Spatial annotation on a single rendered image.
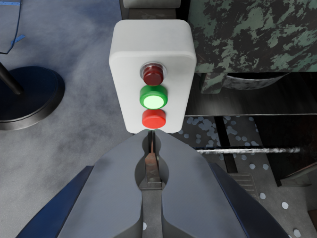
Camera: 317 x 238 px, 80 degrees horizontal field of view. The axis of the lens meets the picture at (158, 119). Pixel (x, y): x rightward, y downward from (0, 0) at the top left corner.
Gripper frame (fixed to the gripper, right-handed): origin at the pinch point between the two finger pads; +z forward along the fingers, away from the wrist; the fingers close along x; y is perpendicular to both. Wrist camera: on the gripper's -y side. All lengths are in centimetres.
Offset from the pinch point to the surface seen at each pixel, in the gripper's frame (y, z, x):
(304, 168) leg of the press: 34, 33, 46
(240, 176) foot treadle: 35, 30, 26
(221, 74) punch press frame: 1.6, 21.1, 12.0
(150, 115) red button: 2.5, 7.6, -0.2
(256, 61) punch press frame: -0.9, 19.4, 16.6
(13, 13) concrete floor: -10, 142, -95
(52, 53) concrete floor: 10, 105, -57
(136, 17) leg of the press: -7.0, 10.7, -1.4
